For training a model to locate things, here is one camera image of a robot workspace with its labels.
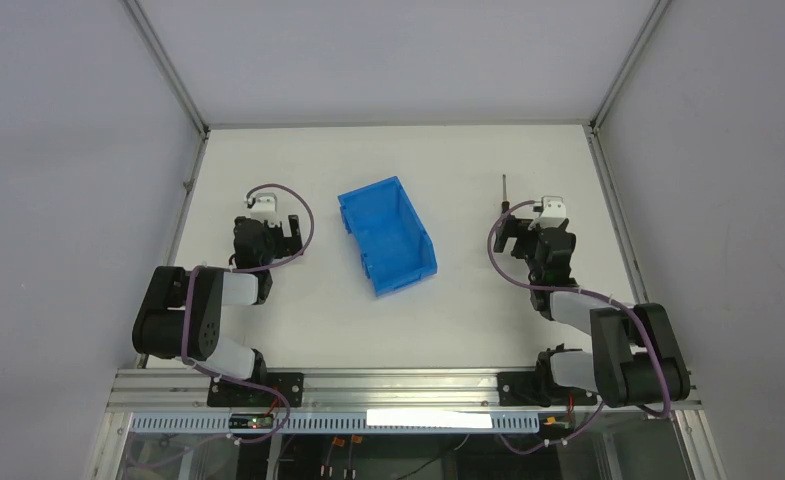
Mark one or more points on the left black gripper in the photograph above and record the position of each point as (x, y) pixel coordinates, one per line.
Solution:
(286, 238)

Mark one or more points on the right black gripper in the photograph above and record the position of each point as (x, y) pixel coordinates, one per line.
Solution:
(521, 237)

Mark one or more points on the black yellow screwdriver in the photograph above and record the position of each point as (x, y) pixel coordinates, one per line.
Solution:
(505, 204)

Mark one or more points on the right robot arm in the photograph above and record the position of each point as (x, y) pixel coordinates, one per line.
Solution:
(634, 358)

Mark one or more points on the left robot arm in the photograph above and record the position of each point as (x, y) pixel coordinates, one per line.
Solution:
(181, 314)

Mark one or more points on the blue plastic bin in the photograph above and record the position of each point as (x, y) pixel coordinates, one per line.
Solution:
(395, 249)

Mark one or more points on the small green circuit board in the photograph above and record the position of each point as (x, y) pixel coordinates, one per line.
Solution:
(251, 422)

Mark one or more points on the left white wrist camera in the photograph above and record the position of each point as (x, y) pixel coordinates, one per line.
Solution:
(262, 207)

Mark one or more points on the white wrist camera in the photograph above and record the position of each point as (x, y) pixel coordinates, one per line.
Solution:
(551, 212)
(262, 207)

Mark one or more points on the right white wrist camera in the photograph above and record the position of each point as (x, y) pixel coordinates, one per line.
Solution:
(551, 212)

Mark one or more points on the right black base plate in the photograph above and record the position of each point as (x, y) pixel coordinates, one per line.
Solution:
(532, 388)

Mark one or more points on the aluminium frame rail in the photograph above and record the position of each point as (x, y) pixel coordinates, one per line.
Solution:
(322, 390)

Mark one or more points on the slotted grey cable duct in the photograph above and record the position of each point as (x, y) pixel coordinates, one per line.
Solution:
(372, 421)

